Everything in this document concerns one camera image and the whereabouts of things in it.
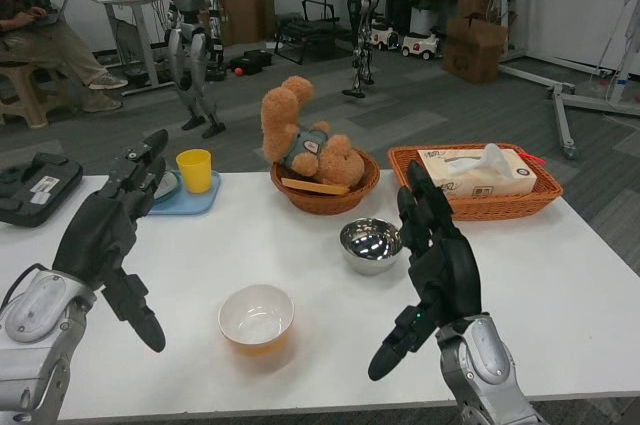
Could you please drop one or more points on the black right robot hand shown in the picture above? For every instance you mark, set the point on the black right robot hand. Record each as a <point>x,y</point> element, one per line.
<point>442,265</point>

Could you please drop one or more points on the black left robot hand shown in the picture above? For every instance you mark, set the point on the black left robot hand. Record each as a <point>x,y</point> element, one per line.
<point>107,240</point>

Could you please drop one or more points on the white and orange plastic bowl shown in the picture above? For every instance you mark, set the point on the white and orange plastic bowl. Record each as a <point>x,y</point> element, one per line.
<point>256,320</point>

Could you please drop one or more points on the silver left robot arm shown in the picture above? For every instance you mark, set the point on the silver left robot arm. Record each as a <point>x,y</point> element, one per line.
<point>35,335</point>

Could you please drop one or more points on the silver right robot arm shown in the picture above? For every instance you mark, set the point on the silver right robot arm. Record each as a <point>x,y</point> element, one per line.
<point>480,370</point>

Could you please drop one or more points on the shiny steel bowl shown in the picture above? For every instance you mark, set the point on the shiny steel bowl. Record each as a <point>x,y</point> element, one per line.
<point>371,246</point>

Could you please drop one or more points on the rectangular orange wicker basket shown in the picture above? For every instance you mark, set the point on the rectangular orange wicker basket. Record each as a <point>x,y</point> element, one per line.
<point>490,195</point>

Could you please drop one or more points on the black plastic case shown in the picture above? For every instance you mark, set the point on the black plastic case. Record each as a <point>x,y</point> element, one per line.
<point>30,190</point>

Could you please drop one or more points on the light blue plastic tray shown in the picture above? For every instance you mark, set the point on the light blue plastic tray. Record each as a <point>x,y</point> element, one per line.
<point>192,197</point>

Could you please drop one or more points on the beige tissue box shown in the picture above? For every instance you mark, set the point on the beige tissue box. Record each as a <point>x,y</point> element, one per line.
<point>475,170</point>

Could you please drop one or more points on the yellow plastic cup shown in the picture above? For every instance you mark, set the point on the yellow plastic cup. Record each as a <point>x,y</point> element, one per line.
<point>195,170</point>

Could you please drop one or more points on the round brown wicker basket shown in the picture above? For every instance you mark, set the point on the round brown wicker basket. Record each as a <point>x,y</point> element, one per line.
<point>325,190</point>

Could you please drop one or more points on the flat wooden board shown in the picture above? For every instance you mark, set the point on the flat wooden board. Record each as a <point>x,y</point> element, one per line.
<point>315,186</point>

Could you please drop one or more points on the beige plastic stool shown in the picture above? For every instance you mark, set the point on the beige plastic stool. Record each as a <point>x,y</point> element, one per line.
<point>22,95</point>

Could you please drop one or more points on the brown teddy bear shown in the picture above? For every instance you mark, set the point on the brown teddy bear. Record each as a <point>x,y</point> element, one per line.
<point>305,135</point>

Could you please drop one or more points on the seated person in khaki trousers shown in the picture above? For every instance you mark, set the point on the seated person in khaki trousers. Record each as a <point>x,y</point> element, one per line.
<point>45,40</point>

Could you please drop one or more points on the white standing desk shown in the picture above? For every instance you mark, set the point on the white standing desk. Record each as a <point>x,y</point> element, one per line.
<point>137,30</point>

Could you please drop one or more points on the white toy car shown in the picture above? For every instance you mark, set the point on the white toy car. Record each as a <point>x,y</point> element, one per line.
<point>421,44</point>
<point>384,35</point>

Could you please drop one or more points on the black equipment box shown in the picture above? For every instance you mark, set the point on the black equipment box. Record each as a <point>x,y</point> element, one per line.
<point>252,61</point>

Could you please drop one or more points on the stacked brown cardboard boxes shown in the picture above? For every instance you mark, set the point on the stacked brown cardboard boxes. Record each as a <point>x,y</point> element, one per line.
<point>475,35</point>

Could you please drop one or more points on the grey laptop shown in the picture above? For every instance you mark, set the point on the grey laptop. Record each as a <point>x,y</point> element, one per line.
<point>52,12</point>

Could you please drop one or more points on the black folding bench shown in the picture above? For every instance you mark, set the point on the black folding bench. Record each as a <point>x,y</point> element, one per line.
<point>312,32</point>

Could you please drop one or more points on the black and silver humanoid robot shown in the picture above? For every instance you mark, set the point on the black and silver humanoid robot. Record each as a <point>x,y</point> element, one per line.
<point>362,10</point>

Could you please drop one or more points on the large brown cardboard box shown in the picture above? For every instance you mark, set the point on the large brown cardboard box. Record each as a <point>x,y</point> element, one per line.
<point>247,7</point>

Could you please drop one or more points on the white metal gantry frame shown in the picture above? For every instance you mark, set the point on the white metal gantry frame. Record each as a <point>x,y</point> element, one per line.
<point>595,55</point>

